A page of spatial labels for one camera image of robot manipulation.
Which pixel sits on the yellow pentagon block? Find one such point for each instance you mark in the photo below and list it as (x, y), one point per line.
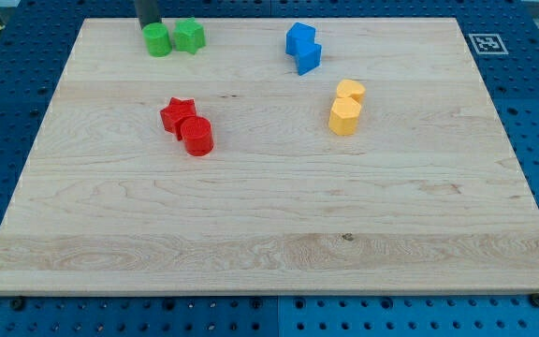
(344, 114)

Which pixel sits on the green cylinder block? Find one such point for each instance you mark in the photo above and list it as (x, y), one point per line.
(156, 39)

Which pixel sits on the blue cube block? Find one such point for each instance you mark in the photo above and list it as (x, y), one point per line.
(307, 56)
(298, 31)

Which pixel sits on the wooden board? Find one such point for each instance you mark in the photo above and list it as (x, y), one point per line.
(425, 198)

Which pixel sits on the red cylinder block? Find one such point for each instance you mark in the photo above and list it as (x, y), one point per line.
(197, 136)

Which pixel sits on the white fiducial marker tag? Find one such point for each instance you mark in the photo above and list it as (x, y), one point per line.
(488, 44)

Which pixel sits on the black bolt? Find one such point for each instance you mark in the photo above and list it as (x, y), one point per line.
(534, 300)
(17, 304)

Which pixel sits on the black bolt front right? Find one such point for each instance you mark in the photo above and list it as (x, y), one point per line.
(534, 300)

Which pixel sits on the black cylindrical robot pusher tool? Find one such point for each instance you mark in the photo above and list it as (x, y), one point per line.
(147, 12)

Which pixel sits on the black bolt front left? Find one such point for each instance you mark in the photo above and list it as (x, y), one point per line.
(17, 304)

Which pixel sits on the blue cube block upper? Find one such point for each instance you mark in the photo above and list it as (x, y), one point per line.
(298, 31)

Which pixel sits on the red star block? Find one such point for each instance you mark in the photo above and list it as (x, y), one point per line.
(175, 113)

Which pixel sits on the green star block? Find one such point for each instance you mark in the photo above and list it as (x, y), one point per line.
(189, 35)

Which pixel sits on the blue cube block lower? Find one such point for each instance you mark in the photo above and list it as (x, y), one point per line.
(307, 56)

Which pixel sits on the yellow heart block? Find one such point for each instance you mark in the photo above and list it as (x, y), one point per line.
(350, 88)

